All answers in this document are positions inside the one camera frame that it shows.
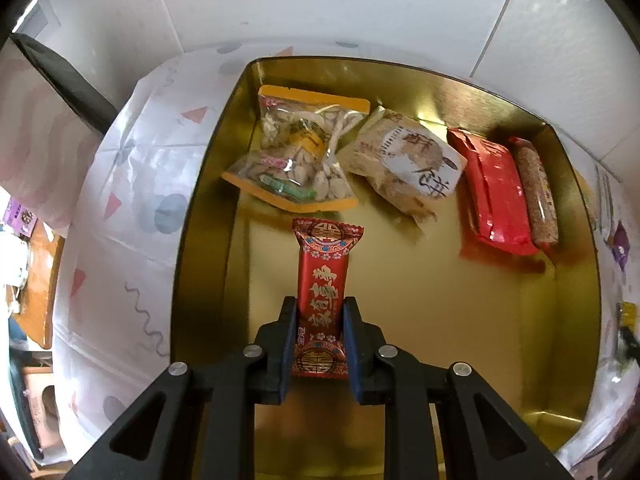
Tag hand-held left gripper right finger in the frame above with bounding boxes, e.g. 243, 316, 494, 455
341, 296, 573, 480

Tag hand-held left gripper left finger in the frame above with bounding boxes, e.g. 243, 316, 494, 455
65, 296, 301, 480

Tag red patterned candy packet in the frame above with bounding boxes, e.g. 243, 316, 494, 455
291, 217, 365, 378

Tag gold metal tin box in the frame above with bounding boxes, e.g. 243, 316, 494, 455
170, 56, 601, 480

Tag beige pastry packet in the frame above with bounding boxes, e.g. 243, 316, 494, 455
340, 106, 468, 233

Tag red foil snack packet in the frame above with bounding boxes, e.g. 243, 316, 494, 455
446, 127, 546, 257

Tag cereal bar packet red ends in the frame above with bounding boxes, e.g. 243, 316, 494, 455
508, 136, 560, 248

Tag yellow green snack packet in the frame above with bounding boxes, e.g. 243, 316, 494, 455
616, 301, 640, 366

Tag purple candy packet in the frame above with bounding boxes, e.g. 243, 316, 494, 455
611, 220, 632, 271

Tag white patterned tablecloth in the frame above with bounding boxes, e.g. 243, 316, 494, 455
50, 39, 640, 480

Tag wooden side table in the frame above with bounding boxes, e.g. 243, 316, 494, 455
20, 232, 66, 351

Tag brown cardboard box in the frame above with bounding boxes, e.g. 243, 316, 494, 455
22, 366, 58, 443

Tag white rounded object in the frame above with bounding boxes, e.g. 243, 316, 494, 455
0, 232, 31, 291

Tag purple box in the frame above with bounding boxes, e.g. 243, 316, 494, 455
2, 199, 37, 237

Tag pink patterned curtain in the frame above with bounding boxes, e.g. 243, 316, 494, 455
0, 55, 106, 231

